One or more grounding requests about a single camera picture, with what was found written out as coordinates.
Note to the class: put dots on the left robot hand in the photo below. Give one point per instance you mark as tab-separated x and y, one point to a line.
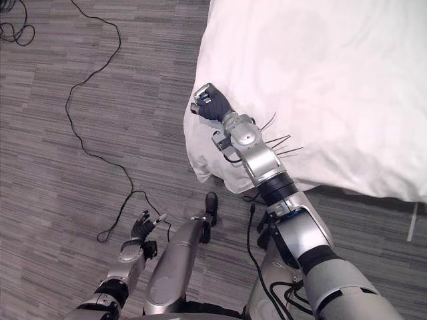
143	227

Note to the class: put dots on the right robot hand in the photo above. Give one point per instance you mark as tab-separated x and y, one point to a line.
213	103

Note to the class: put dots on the white duvet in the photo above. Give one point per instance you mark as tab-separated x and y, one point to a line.
310	93

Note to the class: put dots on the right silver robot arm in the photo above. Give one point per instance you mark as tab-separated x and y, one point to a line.
293	216

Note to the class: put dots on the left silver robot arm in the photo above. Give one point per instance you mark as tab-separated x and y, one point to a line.
123	266

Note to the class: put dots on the black robot torso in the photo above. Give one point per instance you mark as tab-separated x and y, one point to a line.
200	311

